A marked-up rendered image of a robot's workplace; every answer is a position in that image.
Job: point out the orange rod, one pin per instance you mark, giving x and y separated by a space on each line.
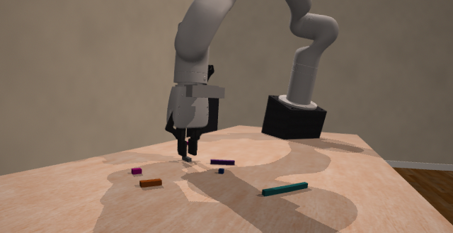
150 183

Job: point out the turquoise rod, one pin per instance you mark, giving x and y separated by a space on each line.
284 189

